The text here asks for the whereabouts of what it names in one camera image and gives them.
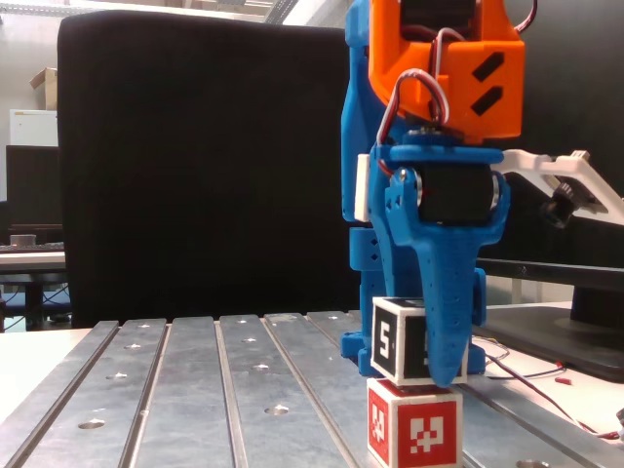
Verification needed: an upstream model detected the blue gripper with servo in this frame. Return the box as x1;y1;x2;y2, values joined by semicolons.
370;143;512;390

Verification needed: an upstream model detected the black cube with number five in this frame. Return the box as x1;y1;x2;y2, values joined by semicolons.
370;295;470;386

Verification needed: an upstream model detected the red cube with white pattern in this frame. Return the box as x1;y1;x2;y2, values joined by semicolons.
366;378;464;468

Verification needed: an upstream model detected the black Dell monitor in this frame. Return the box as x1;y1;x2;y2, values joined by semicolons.
467;0;624;384

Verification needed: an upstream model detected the black keyboard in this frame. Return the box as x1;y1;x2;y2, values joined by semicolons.
0;242;66;253

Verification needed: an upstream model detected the white background desk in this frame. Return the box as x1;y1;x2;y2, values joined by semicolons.
0;251;67;332

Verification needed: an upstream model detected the dark background monitor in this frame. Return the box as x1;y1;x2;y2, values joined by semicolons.
5;144;62;230

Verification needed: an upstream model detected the white cabinet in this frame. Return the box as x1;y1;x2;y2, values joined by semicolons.
9;109;59;146

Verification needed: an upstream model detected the brown cardboard box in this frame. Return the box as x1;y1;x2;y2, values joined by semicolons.
28;66;59;111

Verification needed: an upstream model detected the servo cable loop at wrist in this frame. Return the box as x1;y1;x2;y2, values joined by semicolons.
375;26;452;177

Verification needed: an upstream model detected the red white wire on table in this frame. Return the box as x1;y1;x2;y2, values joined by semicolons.
480;340;624;440

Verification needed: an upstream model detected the aluminium slotted base plate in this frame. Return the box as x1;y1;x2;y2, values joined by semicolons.
0;311;624;468

